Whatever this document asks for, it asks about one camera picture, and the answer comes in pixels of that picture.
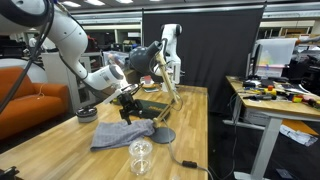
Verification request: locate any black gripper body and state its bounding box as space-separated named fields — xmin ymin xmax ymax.
xmin=116 ymin=89 xmax=144 ymax=117

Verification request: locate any clear storage bin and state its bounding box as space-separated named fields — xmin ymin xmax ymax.
xmin=101 ymin=49 xmax=131 ymax=71

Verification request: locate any white pot with black lid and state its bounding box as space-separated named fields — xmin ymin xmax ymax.
xmin=75 ymin=105 xmax=99 ymax=124

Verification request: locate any grey terry towel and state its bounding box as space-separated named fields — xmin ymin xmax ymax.
xmin=89 ymin=119 xmax=156 ymax=152

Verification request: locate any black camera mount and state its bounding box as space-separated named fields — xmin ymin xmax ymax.
xmin=0 ymin=165 xmax=20 ymax=180

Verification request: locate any braided lamp cable with switch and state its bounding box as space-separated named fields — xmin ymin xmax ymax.
xmin=161 ymin=118 xmax=214 ymax=180

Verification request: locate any clear plastic jar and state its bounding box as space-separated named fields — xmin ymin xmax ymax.
xmin=128 ymin=139 xmax=154 ymax=177

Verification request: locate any yellow red button box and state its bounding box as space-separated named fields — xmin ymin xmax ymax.
xmin=264 ymin=84 xmax=278 ymax=97

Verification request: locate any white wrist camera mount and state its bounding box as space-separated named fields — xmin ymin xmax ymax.
xmin=102 ymin=83 xmax=134 ymax=105

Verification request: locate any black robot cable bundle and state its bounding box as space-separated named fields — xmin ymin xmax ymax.
xmin=0 ymin=0 xmax=56 ymax=113

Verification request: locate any white crumpled paper sheet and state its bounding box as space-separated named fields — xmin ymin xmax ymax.
xmin=279 ymin=123 xmax=319 ymax=148

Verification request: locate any black fabric partition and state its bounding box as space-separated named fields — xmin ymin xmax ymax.
xmin=141 ymin=4 xmax=267 ymax=116

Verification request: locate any orange sofa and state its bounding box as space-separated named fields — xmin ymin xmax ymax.
xmin=0 ymin=66 xmax=69 ymax=139

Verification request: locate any dark green zip case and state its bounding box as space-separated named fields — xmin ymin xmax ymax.
xmin=131 ymin=98 xmax=171 ymax=120

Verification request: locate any stack of coloured pads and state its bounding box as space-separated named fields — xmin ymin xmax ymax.
xmin=143 ymin=85 xmax=160 ymax=94

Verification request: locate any white cabinet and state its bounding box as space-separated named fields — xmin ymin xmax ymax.
xmin=41 ymin=51 xmax=103 ymax=113

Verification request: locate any wooden side desk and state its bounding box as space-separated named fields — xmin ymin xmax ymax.
xmin=225 ymin=75 xmax=320 ymax=180

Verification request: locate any computer monitor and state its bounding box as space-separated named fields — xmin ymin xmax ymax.
xmin=246 ymin=37 xmax=299 ymax=81

